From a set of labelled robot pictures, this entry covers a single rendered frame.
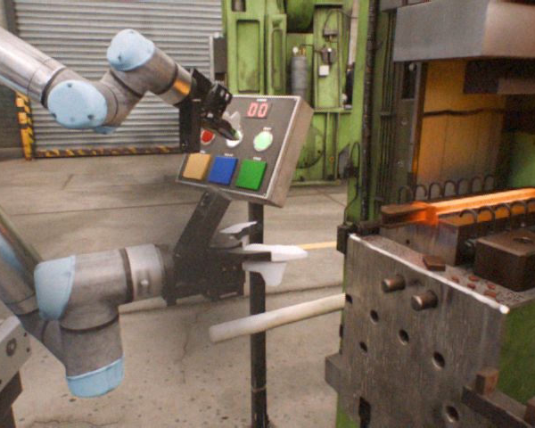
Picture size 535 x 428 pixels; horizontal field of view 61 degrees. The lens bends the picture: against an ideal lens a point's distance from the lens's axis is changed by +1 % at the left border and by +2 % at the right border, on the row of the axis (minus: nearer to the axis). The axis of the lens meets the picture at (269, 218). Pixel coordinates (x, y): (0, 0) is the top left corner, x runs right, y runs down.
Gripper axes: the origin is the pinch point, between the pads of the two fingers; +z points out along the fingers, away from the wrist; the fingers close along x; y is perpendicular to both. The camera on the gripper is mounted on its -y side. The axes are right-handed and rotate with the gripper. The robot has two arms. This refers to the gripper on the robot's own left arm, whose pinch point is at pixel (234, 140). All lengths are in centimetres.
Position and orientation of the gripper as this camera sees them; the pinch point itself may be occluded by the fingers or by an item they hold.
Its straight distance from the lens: 110.1
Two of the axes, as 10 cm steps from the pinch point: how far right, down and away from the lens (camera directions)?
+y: 3.1, -9.4, 1.3
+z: 5.3, 2.8, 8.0
